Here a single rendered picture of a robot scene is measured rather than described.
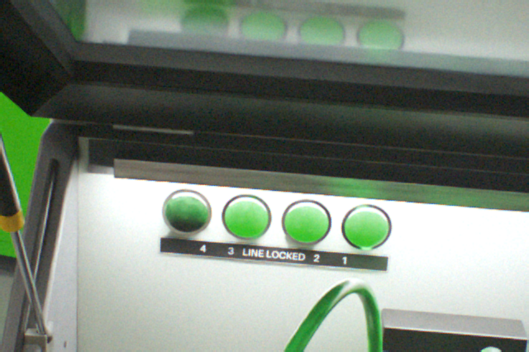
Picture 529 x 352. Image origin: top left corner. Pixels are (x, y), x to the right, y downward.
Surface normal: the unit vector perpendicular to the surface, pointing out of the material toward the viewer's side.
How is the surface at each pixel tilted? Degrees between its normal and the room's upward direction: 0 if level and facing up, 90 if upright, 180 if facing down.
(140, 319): 90
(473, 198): 90
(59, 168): 43
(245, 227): 100
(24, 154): 90
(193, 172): 90
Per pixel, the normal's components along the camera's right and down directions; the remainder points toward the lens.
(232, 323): -0.05, 0.38
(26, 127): -0.28, 0.35
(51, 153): 0.02, -0.42
